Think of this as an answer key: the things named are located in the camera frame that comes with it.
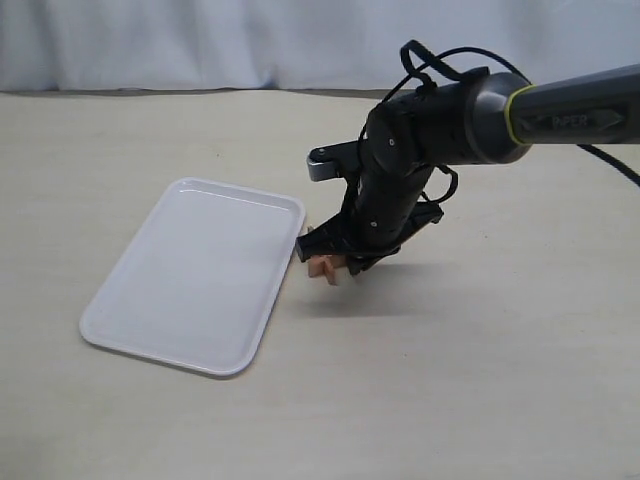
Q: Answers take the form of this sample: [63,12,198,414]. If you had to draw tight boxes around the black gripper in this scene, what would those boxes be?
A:
[295,167,443,276]

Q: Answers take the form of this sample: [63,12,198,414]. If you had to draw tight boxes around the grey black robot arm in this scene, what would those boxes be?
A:
[296,65,639,275]

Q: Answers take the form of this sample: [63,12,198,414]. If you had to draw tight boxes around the white plastic tray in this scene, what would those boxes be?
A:
[79,178,306,378]

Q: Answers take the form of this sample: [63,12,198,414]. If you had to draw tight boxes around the white curtain backdrop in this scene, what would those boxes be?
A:
[1,1,639,91]

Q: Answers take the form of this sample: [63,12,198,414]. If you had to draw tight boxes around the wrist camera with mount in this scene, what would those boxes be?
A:
[306,141,360,182]

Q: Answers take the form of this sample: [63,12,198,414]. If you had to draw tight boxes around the black cable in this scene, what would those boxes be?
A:
[357,39,640,211]

